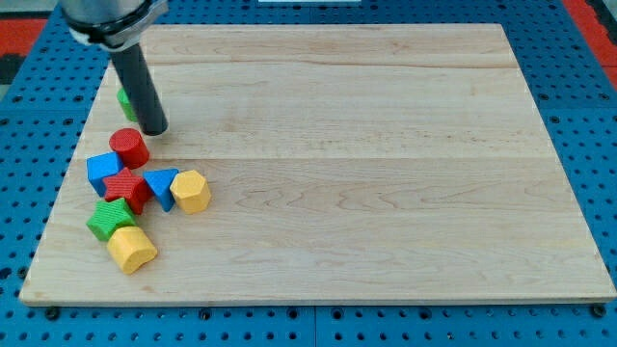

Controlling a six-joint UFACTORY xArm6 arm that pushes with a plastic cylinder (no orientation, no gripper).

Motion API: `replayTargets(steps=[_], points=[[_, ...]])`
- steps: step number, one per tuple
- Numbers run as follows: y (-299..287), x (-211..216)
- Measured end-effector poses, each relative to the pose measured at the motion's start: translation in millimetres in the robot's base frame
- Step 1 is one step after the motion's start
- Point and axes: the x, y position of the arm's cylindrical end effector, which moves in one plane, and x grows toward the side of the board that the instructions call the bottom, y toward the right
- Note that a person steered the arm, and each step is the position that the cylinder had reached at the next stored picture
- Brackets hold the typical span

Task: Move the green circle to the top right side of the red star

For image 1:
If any green circle block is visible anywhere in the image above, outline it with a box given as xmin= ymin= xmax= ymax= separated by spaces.
xmin=116 ymin=88 xmax=138 ymax=122

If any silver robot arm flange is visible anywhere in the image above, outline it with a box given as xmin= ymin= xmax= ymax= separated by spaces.
xmin=59 ymin=0 xmax=169 ymax=52

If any red star block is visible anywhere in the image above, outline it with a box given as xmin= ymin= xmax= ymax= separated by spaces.
xmin=103 ymin=168 xmax=152 ymax=215

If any red circle block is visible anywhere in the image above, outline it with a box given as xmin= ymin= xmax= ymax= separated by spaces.
xmin=109 ymin=128 xmax=149 ymax=170

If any green star block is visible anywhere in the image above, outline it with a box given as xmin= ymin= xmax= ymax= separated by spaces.
xmin=86 ymin=198 xmax=137 ymax=241

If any light wooden board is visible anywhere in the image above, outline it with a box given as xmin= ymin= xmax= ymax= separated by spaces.
xmin=20 ymin=24 xmax=616 ymax=307

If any yellow hexagon block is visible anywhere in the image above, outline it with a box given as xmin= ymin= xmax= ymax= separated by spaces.
xmin=170 ymin=170 xmax=211 ymax=214

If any blue triangle block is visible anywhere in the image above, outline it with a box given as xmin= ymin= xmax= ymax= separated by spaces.
xmin=143 ymin=168 xmax=179 ymax=212

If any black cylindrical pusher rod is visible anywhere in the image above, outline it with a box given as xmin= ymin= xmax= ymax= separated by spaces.
xmin=110 ymin=43 xmax=168 ymax=136

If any yellow heart block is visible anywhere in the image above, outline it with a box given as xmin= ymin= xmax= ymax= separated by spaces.
xmin=107 ymin=227 xmax=158 ymax=275

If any blue cube block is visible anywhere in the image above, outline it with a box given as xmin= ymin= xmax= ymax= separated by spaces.
xmin=86 ymin=151 xmax=124 ymax=197

